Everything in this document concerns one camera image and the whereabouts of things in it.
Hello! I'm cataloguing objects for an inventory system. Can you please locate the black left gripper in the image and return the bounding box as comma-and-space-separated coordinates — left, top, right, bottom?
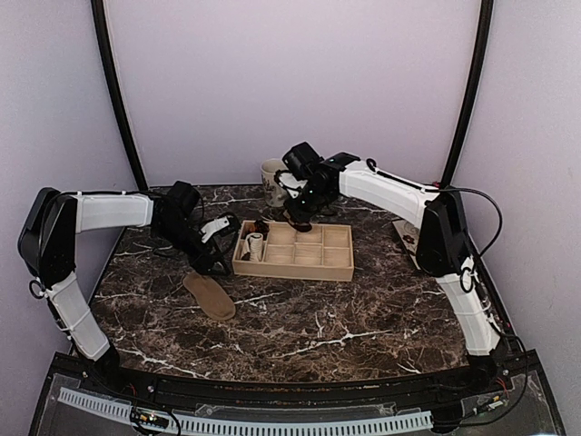
153, 218, 231, 276

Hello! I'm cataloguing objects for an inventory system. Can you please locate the brown yellow argyle sock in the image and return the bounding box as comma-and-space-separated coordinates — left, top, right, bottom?
289, 219, 312, 233

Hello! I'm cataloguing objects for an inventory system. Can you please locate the beige ribbed sock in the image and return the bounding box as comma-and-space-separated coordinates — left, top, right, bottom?
182, 272, 236, 321

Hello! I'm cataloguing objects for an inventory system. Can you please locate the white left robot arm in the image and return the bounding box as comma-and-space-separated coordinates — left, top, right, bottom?
17, 182, 241, 396

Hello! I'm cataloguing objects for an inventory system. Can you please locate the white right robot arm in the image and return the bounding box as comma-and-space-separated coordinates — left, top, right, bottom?
274, 143, 500, 357

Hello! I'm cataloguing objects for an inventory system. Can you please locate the coral pattern ceramic mug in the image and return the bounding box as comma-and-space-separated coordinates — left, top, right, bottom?
261, 159, 288, 208

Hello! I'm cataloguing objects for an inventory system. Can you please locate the wooden compartment tray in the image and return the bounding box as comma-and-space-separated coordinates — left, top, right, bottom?
231, 220, 354, 282

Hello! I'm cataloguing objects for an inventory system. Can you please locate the rolled white ribbed sock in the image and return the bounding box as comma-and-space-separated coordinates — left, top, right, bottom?
241, 233, 264, 263

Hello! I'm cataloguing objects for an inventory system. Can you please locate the rolled red argyle sock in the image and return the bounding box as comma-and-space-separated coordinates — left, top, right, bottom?
252, 220, 270, 234

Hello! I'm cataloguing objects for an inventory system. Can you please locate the floral square plate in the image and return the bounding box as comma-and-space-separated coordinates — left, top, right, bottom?
392, 219, 419, 269

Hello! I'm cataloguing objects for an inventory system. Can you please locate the green circuit board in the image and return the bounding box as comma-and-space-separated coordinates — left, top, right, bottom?
129, 408, 170, 430

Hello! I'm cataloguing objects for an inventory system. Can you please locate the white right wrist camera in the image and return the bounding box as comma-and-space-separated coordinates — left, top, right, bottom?
274, 170, 307, 198

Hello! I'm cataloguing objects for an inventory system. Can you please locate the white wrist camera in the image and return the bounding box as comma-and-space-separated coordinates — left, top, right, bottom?
274, 170, 307, 198
200, 217, 230, 243

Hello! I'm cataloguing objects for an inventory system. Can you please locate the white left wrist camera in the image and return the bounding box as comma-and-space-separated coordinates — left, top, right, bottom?
200, 217, 230, 243

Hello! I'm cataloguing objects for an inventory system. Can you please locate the white slotted cable duct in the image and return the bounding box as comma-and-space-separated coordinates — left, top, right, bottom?
56, 388, 433, 435

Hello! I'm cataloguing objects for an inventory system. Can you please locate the black left corner post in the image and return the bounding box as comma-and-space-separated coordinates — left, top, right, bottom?
90, 0, 149, 190

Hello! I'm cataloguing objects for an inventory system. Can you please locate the black corner post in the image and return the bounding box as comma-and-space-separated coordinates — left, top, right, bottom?
90, 0, 149, 190
439, 0, 495, 188

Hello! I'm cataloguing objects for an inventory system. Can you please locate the black front table rail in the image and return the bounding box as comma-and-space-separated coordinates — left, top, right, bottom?
38, 350, 544, 410

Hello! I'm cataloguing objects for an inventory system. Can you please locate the black right corner post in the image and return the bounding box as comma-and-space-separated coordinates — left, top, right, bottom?
439, 0, 495, 188

